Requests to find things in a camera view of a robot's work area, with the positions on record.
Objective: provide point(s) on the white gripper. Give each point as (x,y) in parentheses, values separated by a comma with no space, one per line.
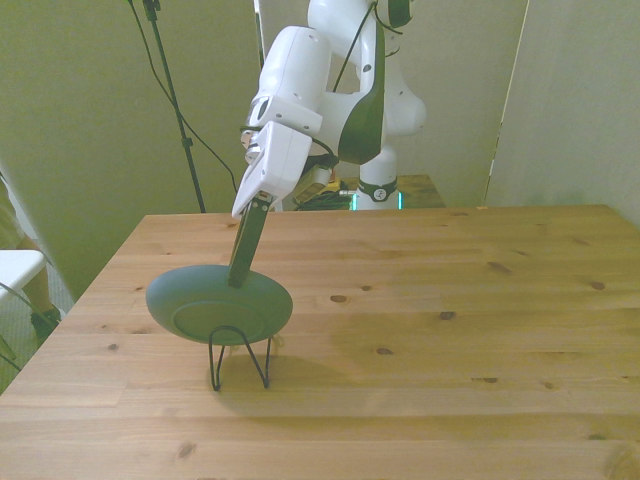
(277,160)

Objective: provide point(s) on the dark green round plate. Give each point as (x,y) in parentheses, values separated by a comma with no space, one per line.
(200,295)

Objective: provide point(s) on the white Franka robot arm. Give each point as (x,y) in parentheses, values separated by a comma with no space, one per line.
(380,110)

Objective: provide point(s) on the black tripod pole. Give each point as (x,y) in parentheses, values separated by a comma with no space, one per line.
(175,110)

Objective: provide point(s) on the white stool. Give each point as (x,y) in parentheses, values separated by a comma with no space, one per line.
(17,270)

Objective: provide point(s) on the white partition board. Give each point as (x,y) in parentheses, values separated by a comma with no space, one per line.
(575,110)

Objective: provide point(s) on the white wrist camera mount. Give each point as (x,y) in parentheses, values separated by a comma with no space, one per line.
(250,147)

